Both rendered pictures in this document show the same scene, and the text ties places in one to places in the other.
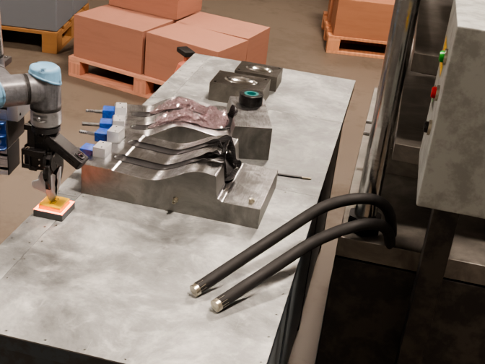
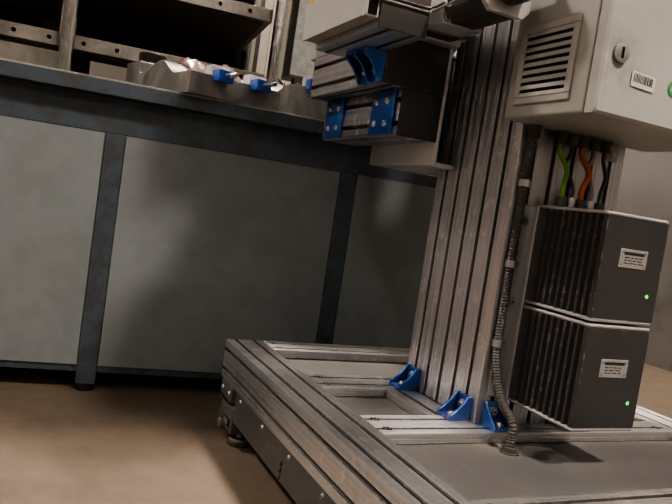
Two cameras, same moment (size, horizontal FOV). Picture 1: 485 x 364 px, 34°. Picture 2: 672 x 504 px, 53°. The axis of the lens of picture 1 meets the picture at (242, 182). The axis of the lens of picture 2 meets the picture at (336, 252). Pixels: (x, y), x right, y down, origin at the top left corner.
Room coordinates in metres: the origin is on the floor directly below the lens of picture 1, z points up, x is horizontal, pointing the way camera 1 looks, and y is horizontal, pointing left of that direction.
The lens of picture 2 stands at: (2.91, 2.15, 0.58)
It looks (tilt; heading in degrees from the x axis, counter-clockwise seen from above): 4 degrees down; 241
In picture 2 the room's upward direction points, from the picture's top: 9 degrees clockwise
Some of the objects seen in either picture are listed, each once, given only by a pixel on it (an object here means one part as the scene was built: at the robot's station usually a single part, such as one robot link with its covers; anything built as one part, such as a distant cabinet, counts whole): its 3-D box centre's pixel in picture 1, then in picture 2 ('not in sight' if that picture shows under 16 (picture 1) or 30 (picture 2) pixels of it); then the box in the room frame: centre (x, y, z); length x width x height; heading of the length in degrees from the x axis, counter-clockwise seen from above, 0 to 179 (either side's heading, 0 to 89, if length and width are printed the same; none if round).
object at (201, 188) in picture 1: (183, 169); (308, 108); (1.98, 0.17, 0.87); 0.50 x 0.26 x 0.14; 80
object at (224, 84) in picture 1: (239, 89); (31, 64); (2.78, 0.05, 0.84); 0.20 x 0.15 x 0.07; 80
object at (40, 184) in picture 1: (42, 185); not in sight; (1.77, 0.51, 0.88); 0.06 x 0.03 x 0.09; 80
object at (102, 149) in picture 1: (86, 150); not in sight; (1.98, 0.44, 0.89); 0.13 x 0.05 x 0.05; 80
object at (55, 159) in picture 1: (43, 146); not in sight; (1.78, 0.51, 0.98); 0.09 x 0.08 x 0.12; 80
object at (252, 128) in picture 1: (190, 123); (197, 86); (2.35, 0.19, 0.86); 0.50 x 0.26 x 0.11; 97
